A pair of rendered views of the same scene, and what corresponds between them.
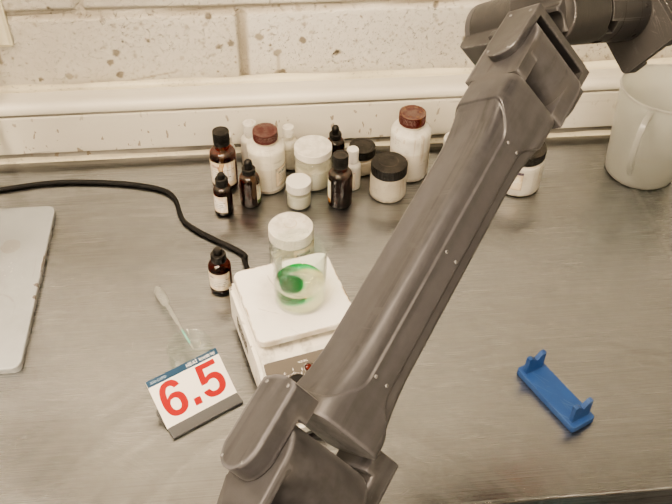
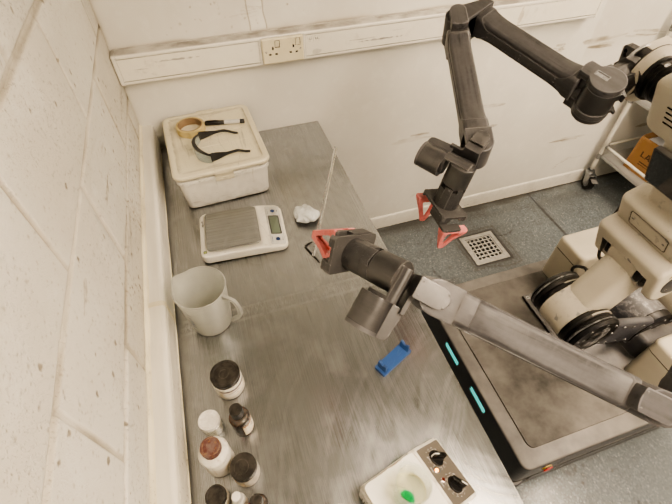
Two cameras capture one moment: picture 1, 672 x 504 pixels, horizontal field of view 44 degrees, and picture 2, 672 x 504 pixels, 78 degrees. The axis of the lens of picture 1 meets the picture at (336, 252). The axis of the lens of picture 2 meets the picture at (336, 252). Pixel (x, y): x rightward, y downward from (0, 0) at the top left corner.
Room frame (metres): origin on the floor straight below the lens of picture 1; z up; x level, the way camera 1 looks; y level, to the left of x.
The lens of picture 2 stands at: (0.83, 0.18, 1.71)
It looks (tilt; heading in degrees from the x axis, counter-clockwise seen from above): 49 degrees down; 258
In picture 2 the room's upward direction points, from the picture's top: straight up
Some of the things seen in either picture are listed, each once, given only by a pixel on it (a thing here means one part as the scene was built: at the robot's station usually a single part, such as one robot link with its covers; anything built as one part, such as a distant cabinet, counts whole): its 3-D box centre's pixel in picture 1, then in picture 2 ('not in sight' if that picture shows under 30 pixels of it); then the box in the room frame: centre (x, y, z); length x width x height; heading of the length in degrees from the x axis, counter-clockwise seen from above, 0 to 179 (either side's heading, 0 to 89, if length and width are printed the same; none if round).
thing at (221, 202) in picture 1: (222, 191); not in sight; (0.92, 0.16, 0.79); 0.03 x 0.03 x 0.07
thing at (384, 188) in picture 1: (388, 177); (245, 469); (0.97, -0.08, 0.78); 0.05 x 0.05 x 0.06
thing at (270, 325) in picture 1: (293, 297); (407, 498); (0.67, 0.05, 0.83); 0.12 x 0.12 x 0.01; 20
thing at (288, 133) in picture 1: (288, 146); not in sight; (1.03, 0.07, 0.79); 0.03 x 0.03 x 0.07
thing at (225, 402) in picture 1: (194, 392); not in sight; (0.58, 0.16, 0.77); 0.09 x 0.06 x 0.04; 126
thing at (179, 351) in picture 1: (190, 351); not in sight; (0.65, 0.17, 0.76); 0.06 x 0.06 x 0.02
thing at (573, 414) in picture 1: (556, 387); (393, 356); (0.60, -0.26, 0.77); 0.10 x 0.03 x 0.04; 31
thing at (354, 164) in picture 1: (352, 167); (239, 500); (0.98, -0.02, 0.79); 0.03 x 0.03 x 0.07
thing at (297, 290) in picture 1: (302, 273); (410, 486); (0.67, 0.04, 0.88); 0.07 x 0.06 x 0.08; 103
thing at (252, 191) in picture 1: (249, 181); not in sight; (0.94, 0.13, 0.79); 0.03 x 0.03 x 0.08
